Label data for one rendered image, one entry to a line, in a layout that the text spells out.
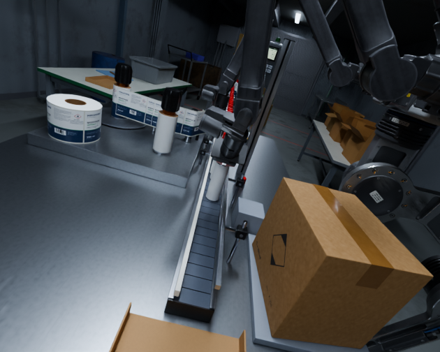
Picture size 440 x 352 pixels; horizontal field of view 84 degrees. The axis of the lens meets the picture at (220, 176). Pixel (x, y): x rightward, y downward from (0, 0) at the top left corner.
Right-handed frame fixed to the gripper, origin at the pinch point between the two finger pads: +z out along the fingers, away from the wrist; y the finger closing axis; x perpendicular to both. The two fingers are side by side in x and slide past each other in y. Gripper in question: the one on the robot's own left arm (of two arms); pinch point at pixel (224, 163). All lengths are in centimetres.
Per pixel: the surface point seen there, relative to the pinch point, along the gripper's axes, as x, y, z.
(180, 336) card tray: 47.9, 0.7, -10.2
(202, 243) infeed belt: 26.4, 0.2, 1.9
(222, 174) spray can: 0.9, -0.9, 7.4
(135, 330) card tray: 49, 10, -11
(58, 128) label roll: -5, 66, 21
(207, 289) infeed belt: 37.8, -3.1, -7.6
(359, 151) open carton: -104, -129, 109
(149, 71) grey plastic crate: -166, 100, 158
